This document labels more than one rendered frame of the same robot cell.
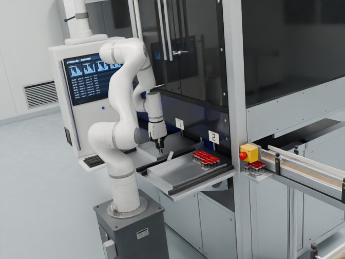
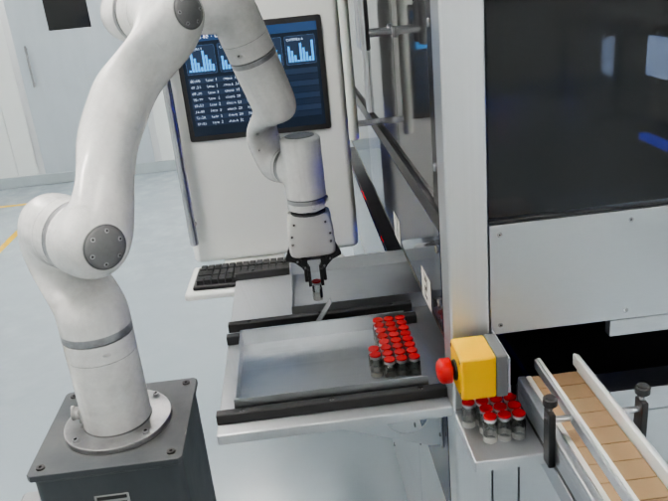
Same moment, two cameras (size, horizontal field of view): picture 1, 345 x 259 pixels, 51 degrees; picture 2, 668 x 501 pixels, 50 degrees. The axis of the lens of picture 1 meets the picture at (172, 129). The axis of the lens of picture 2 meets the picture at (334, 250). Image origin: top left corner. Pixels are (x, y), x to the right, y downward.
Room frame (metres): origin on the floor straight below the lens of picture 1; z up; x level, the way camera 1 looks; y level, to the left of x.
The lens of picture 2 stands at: (0.69, -0.64, 1.58)
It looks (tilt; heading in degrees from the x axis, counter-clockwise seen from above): 21 degrees down; 28
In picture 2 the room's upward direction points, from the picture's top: 6 degrees counter-clockwise
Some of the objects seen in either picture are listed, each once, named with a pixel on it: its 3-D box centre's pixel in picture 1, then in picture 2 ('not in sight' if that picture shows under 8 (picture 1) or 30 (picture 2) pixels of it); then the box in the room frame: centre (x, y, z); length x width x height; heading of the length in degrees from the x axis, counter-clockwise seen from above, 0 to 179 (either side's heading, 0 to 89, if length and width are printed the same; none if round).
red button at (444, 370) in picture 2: (243, 155); (448, 370); (1.61, -0.33, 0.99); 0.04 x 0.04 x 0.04; 30
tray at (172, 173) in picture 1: (186, 168); (327, 359); (1.74, -0.05, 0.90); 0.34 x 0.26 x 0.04; 120
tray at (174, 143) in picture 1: (169, 146); (362, 281); (2.08, 0.03, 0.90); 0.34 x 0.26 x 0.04; 120
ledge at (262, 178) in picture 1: (259, 173); (507, 435); (1.64, -0.41, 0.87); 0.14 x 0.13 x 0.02; 120
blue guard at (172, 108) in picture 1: (141, 99); (370, 150); (2.56, 0.20, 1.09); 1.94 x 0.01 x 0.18; 30
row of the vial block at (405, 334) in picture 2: (209, 158); (407, 345); (1.81, -0.18, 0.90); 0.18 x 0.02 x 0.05; 30
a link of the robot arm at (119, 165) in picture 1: (111, 147); (73, 263); (1.49, 0.28, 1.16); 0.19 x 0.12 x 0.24; 71
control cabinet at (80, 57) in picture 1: (96, 94); (260, 121); (2.47, 0.50, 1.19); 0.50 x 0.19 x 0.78; 119
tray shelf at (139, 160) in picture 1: (175, 161); (340, 328); (1.90, 0.00, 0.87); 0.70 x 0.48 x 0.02; 30
